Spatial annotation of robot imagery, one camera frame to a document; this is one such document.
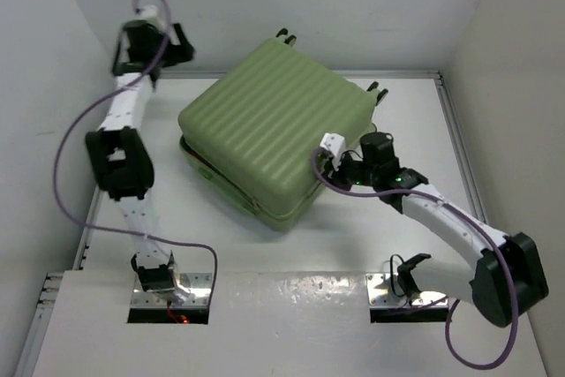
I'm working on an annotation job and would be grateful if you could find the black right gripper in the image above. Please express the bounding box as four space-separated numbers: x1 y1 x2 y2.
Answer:
318 149 376 195

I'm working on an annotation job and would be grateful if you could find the green suitcase with blue lining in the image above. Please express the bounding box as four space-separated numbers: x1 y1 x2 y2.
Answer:
177 28 387 232

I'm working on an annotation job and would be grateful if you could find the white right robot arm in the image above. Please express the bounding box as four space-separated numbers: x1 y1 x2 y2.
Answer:
320 132 549 328

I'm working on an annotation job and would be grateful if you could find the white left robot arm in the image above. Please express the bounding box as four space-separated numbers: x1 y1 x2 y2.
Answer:
85 19 194 302

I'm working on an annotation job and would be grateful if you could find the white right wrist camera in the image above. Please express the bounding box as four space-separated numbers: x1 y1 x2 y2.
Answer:
319 132 347 170

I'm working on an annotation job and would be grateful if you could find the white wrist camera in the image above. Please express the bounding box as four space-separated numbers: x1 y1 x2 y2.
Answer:
319 132 347 170
136 4 163 27

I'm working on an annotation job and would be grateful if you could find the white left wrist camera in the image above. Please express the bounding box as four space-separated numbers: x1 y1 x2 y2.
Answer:
136 4 163 27

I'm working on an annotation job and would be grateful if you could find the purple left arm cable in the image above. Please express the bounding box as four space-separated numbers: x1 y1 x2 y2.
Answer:
52 0 219 307

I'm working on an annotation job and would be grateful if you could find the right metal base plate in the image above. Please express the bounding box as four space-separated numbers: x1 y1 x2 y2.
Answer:
365 272 448 310

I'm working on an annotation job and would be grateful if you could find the metal base plate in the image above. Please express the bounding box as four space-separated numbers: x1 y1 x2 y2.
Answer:
130 273 213 309
365 272 448 310

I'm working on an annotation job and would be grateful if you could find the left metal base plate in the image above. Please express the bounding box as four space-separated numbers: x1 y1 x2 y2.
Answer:
130 273 213 309

